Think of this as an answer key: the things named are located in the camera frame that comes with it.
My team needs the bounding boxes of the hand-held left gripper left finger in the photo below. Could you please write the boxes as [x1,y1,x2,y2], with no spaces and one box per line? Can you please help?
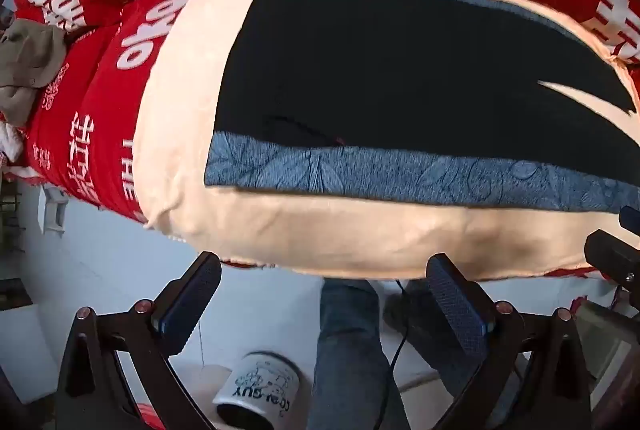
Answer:
[52,251,223,430]

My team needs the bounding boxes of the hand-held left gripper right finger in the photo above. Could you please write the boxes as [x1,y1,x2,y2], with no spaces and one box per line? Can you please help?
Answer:
[425,254,596,430]

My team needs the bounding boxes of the black pants with blue bands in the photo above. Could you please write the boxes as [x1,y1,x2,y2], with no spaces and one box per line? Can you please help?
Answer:
[204,0,640,215]

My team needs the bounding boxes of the brown framed box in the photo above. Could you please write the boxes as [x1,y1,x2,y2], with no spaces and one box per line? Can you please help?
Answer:
[572,297,637,393]

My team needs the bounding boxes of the white printed mug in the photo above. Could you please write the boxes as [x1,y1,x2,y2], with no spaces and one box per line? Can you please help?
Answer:
[212,351,302,430]

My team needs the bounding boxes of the person's leg in jeans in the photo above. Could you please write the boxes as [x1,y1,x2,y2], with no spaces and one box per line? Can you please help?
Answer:
[306,279,412,430]

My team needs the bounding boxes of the peach bed sheet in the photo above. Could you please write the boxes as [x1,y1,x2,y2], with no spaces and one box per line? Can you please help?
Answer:
[134,0,640,281]

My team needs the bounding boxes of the white and pink cloth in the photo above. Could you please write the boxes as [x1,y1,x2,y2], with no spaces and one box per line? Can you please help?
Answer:
[0,121,27,167]

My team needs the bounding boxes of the khaki cloth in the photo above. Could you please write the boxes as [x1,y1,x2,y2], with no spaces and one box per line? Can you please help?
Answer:
[0,18,69,127]

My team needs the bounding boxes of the black cable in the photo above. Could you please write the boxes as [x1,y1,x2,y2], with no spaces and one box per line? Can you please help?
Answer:
[376,279,410,430]

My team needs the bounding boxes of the white wall socket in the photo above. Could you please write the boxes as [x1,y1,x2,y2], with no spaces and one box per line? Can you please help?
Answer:
[39,186,69,237]

